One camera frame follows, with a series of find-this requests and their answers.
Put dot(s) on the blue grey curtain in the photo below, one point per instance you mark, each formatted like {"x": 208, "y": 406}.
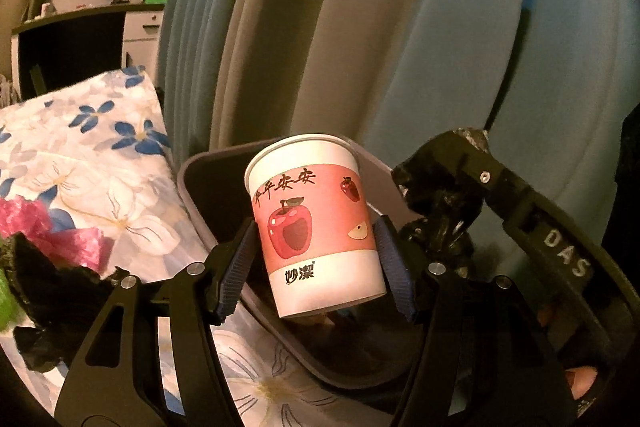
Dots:
{"x": 550, "y": 80}

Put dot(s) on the dark plastic trash bin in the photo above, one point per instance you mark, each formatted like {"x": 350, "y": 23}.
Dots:
{"x": 367, "y": 346}

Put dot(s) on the floral blue white duvet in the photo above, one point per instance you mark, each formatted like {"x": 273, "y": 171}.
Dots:
{"x": 97, "y": 156}

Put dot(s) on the black plastic bag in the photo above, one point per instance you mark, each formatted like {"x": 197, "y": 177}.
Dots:
{"x": 445, "y": 183}

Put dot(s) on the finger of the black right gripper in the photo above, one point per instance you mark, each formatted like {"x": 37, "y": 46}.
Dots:
{"x": 592, "y": 282}

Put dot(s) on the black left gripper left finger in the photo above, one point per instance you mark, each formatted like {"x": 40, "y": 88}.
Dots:
{"x": 149, "y": 359}

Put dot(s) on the right hand with painted nails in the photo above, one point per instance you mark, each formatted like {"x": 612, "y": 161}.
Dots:
{"x": 579, "y": 379}

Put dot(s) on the paper cup with apple print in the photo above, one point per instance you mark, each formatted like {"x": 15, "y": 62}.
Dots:
{"x": 314, "y": 223}

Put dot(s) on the crumpled pink plastic bag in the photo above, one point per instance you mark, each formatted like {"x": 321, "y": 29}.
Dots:
{"x": 88, "y": 248}

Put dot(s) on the dark desk with drawers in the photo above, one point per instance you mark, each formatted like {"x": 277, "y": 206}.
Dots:
{"x": 60, "y": 50}

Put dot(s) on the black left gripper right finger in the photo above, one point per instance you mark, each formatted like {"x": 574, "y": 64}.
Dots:
{"x": 483, "y": 359}

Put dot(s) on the green mesh sponge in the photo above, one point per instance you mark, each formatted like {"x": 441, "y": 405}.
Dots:
{"x": 9, "y": 311}

